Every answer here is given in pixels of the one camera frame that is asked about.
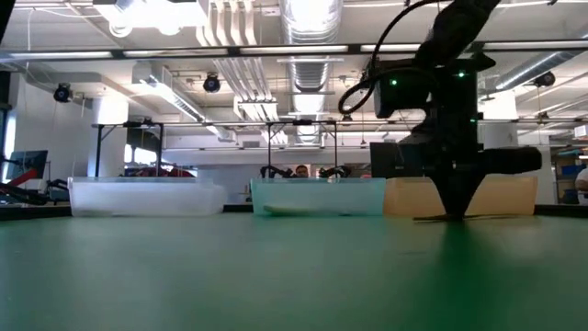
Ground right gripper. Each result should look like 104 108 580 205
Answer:
399 68 543 217

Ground orange plastic bin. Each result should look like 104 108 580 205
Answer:
382 176 538 217

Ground black computer monitor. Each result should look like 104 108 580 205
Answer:
369 142 405 179

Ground white building column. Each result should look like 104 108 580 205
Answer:
477 89 521 149
90 98 130 178

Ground standing person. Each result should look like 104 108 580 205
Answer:
574 167 588 206

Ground teal plastic bin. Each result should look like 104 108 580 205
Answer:
250 177 387 217

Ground white ceiling pipes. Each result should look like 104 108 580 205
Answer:
197 0 281 123

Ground green table mat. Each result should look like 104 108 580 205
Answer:
0 213 588 331

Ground red background object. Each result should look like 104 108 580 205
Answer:
123 165 197 178

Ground clear plastic bin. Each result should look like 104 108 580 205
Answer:
67 177 228 218

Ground white ceiling air unit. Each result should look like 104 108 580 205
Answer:
91 0 208 38

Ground background monitor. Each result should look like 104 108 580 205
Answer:
3 149 50 185

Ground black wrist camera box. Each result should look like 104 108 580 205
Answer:
374 59 433 120

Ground silver round ceiling duct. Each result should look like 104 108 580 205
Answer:
278 0 345 144
477 49 588 100

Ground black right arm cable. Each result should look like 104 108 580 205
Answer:
337 0 445 117

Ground black background rig frame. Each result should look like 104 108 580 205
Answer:
93 120 165 178
265 119 340 179

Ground white rectangular ceiling duct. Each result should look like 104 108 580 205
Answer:
132 62 235 143

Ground overhead frame light bar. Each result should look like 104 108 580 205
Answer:
0 40 588 60

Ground black aluminium table frame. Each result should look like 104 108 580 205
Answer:
0 203 588 222

